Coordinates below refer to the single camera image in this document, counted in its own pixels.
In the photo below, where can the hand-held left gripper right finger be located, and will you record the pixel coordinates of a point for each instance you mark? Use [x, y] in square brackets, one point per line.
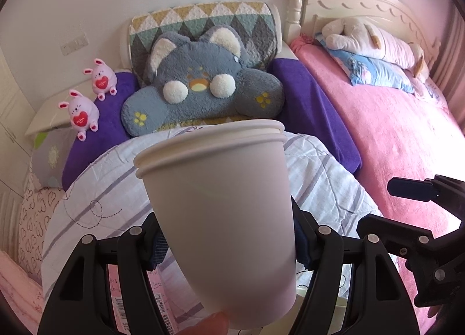
[302, 242]

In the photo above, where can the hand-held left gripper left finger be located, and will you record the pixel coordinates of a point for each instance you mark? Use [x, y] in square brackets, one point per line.
[158, 248]

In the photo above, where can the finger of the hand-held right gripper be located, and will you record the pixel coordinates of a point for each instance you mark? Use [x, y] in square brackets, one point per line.
[410, 188]
[396, 235]

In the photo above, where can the white paper cup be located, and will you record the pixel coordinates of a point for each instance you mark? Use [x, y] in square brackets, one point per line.
[218, 211]

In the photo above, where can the person's left hand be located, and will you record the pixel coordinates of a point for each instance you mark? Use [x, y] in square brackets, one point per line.
[207, 325]

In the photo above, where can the pink printed box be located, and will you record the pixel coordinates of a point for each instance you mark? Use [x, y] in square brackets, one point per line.
[174, 295]

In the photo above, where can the pink fleece blanket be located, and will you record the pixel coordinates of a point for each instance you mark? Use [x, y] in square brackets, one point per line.
[392, 131]

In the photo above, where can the white striped quilt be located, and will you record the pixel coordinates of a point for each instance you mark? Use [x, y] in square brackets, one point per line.
[105, 189]

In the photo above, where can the blue printed pillow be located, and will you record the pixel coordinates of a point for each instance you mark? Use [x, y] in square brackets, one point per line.
[374, 70]

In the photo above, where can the heart print pillow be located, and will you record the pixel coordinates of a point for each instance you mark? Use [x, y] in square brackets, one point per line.
[34, 226]

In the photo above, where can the purple blanket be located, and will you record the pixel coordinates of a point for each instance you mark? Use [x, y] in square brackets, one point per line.
[312, 102]

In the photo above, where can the grey flower print pillow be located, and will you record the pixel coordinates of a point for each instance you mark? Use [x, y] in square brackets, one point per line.
[51, 157]

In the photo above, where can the pink patterned cloth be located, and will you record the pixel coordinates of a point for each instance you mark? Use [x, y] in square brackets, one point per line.
[20, 291]

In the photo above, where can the pink bunny plush toy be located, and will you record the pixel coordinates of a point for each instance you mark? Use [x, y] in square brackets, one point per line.
[80, 114]
[102, 79]

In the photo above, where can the white plush dog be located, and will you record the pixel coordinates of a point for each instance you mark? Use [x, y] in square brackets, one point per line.
[363, 39]

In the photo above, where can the white bedside table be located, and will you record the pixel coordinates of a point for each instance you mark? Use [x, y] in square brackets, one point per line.
[54, 113]

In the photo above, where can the grey cat plush pillow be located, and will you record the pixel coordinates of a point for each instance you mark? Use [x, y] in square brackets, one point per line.
[203, 80]

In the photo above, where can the white wooden bed headboard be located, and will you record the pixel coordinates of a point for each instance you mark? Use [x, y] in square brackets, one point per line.
[363, 1]

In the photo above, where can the white wardrobe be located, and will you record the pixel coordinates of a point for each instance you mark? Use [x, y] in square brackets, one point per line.
[11, 117]

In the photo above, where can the quilted diamond pattern cover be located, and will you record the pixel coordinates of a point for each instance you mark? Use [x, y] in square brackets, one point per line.
[203, 17]

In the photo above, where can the white wall switch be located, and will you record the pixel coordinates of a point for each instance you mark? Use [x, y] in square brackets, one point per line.
[75, 43]

